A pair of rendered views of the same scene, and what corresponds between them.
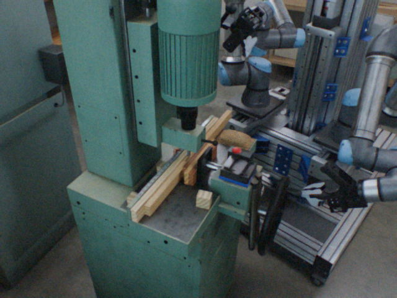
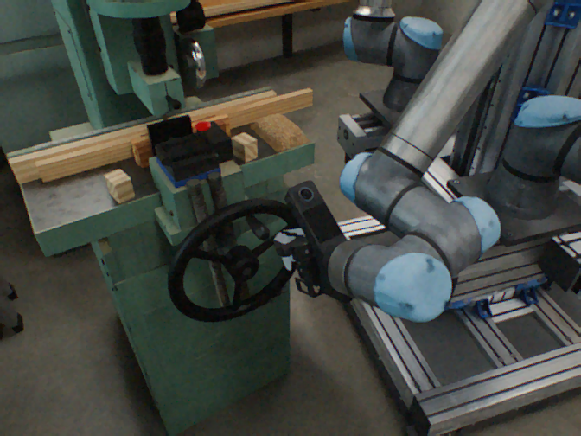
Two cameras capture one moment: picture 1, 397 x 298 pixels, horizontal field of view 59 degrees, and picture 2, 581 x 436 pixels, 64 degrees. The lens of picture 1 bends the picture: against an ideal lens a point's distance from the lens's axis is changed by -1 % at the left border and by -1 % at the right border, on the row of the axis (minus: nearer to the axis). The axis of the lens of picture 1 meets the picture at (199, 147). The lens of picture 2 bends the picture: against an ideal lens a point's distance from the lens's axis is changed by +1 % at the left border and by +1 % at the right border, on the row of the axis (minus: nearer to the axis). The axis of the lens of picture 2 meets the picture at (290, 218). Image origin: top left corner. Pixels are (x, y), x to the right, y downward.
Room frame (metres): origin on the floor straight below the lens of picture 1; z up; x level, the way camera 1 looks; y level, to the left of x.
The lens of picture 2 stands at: (0.39, -0.68, 1.45)
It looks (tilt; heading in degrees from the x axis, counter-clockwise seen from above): 40 degrees down; 33
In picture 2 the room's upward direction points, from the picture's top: straight up
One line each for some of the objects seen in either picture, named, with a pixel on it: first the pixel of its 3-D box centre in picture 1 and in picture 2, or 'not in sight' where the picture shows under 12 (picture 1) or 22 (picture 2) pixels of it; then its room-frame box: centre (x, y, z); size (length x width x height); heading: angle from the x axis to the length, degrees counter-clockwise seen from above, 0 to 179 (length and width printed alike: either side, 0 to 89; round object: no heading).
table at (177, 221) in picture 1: (213, 184); (184, 180); (0.95, -0.05, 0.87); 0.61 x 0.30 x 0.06; 154
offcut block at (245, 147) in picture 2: not in sight; (245, 147); (1.06, -0.13, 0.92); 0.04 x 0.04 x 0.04; 77
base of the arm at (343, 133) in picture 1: (348, 128); (526, 180); (1.35, -0.67, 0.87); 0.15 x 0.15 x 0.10
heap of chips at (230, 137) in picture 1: (235, 136); (278, 126); (1.19, -0.14, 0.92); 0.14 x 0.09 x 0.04; 64
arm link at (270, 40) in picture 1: (262, 40); not in sight; (1.36, -0.23, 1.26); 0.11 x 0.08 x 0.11; 102
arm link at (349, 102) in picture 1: (357, 105); (548, 133); (1.35, -0.68, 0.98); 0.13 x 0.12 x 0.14; 69
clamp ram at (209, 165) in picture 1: (212, 166); (177, 146); (0.96, -0.05, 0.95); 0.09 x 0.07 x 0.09; 154
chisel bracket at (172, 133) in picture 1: (183, 136); (157, 87); (1.02, 0.06, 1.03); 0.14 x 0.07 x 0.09; 64
